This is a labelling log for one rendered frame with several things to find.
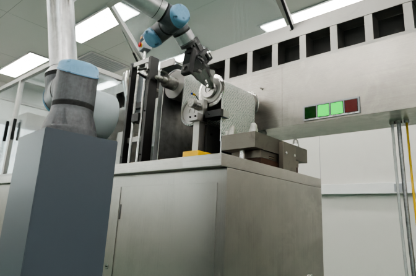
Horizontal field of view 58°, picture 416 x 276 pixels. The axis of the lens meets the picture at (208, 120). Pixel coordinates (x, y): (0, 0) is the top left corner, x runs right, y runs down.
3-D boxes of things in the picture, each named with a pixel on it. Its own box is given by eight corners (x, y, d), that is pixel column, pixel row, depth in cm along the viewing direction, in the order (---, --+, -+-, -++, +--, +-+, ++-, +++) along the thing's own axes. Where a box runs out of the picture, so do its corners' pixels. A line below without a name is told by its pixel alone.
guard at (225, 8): (111, 5, 240) (112, 5, 241) (153, 72, 258) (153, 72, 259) (246, -73, 172) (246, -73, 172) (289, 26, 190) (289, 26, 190)
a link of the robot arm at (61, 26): (51, 109, 111) (44, -60, 120) (41, 119, 123) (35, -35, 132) (91, 109, 117) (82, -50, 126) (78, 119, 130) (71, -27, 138)
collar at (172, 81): (160, 88, 180) (161, 75, 182) (169, 91, 185) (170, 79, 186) (169, 85, 176) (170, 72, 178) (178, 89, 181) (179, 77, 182)
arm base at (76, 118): (51, 129, 96) (57, 93, 98) (30, 137, 106) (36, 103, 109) (106, 140, 105) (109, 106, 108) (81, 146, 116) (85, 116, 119)
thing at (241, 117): (219, 140, 155) (221, 98, 160) (252, 151, 171) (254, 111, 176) (220, 140, 154) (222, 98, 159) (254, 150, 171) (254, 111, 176)
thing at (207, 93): (200, 84, 166) (213, 78, 162) (203, 85, 168) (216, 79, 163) (202, 99, 164) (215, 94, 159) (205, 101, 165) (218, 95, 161)
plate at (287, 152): (278, 169, 148) (278, 142, 150) (291, 172, 155) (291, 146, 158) (284, 169, 146) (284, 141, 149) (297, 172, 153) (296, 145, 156)
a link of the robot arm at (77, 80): (56, 95, 100) (64, 49, 104) (46, 107, 111) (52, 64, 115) (100, 104, 107) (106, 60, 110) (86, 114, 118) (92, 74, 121)
